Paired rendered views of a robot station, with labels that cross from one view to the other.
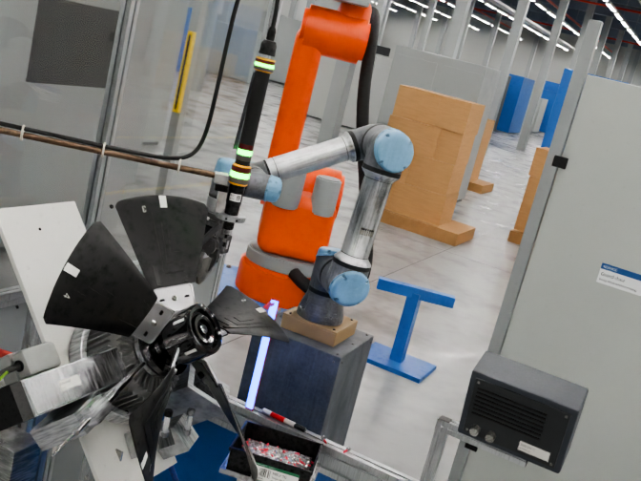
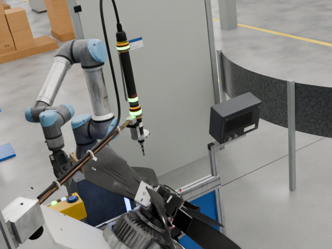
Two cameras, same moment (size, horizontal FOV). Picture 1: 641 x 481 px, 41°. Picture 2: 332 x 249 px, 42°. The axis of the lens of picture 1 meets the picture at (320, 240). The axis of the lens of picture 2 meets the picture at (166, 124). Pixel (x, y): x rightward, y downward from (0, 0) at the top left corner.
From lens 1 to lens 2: 1.50 m
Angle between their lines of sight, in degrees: 46
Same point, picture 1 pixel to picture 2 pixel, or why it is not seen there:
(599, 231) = (110, 30)
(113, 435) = not seen: outside the picture
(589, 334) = not seen: hidden behind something
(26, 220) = (58, 231)
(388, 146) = (98, 50)
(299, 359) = not seen: hidden behind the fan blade
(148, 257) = (118, 187)
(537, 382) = (239, 103)
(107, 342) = (145, 240)
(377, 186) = (100, 73)
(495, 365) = (223, 109)
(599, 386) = (145, 93)
